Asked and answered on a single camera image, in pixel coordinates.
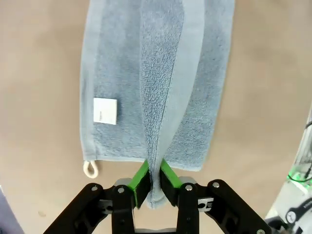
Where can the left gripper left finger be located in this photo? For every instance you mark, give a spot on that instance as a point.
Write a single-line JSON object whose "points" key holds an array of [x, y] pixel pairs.
{"points": [[122, 209]]}

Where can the aluminium profile mounting frame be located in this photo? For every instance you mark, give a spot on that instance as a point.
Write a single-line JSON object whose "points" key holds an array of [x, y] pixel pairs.
{"points": [[303, 151]]}

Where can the light blue towel with loop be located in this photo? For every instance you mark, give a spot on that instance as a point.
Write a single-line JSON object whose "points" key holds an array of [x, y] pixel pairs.
{"points": [[117, 73]]}

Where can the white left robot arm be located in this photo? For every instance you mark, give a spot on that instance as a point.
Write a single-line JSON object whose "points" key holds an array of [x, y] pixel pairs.
{"points": [[280, 200]]}

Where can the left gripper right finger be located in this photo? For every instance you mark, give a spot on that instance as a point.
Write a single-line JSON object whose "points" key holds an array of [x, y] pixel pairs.
{"points": [[186, 209]]}

